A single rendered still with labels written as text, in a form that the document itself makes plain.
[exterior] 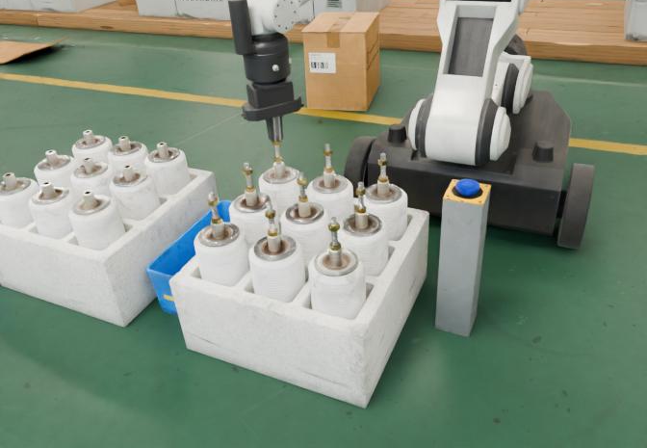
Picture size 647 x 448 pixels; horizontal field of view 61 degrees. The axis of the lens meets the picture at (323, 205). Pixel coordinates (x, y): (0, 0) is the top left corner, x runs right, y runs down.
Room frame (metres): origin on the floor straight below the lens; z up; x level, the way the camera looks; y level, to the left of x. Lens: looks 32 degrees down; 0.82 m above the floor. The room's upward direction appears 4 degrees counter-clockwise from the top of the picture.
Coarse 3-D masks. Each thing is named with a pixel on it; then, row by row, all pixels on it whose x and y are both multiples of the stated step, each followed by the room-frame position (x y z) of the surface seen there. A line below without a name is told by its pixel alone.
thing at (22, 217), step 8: (32, 184) 1.10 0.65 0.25; (24, 192) 1.07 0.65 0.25; (32, 192) 1.08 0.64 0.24; (0, 200) 1.05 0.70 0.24; (8, 200) 1.05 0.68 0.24; (16, 200) 1.05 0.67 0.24; (24, 200) 1.06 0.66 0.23; (0, 208) 1.05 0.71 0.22; (8, 208) 1.05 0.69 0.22; (16, 208) 1.05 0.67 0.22; (24, 208) 1.06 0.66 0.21; (0, 216) 1.06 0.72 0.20; (8, 216) 1.05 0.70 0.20; (16, 216) 1.05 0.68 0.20; (24, 216) 1.05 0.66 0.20; (32, 216) 1.06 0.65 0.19; (8, 224) 1.05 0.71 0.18; (16, 224) 1.05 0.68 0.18; (24, 224) 1.05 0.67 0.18
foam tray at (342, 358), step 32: (416, 224) 0.93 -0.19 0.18; (416, 256) 0.90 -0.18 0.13; (192, 288) 0.79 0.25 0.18; (224, 288) 0.78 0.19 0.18; (384, 288) 0.74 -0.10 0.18; (416, 288) 0.90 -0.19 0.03; (192, 320) 0.79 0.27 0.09; (224, 320) 0.76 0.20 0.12; (256, 320) 0.73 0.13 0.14; (288, 320) 0.70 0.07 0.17; (320, 320) 0.68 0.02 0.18; (352, 320) 0.67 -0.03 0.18; (384, 320) 0.72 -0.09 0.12; (224, 352) 0.77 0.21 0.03; (256, 352) 0.73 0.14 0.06; (288, 352) 0.70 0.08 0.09; (320, 352) 0.67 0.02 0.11; (352, 352) 0.64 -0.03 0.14; (384, 352) 0.72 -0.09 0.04; (320, 384) 0.67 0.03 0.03; (352, 384) 0.64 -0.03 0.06
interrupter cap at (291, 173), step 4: (272, 168) 1.09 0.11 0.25; (288, 168) 1.08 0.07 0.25; (292, 168) 1.08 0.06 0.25; (264, 172) 1.07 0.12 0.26; (268, 172) 1.07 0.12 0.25; (272, 172) 1.07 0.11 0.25; (288, 172) 1.06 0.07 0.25; (292, 172) 1.06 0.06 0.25; (296, 172) 1.06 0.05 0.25; (264, 176) 1.05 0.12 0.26; (268, 176) 1.05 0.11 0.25; (272, 176) 1.05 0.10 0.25; (288, 176) 1.04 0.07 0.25; (292, 176) 1.04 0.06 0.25; (296, 176) 1.04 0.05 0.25; (268, 180) 1.03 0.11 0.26; (272, 180) 1.03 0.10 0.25; (276, 180) 1.03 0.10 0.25; (280, 180) 1.03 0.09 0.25; (284, 180) 1.03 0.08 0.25; (288, 180) 1.02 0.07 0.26; (292, 180) 1.03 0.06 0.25
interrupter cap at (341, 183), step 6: (336, 174) 1.03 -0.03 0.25; (318, 180) 1.02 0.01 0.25; (336, 180) 1.01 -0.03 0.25; (342, 180) 1.01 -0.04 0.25; (312, 186) 0.99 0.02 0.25; (318, 186) 0.99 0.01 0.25; (324, 186) 0.99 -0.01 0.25; (336, 186) 0.99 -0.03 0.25; (342, 186) 0.99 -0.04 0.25; (318, 192) 0.97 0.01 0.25; (324, 192) 0.97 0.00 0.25; (330, 192) 0.96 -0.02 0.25; (336, 192) 0.97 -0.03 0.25
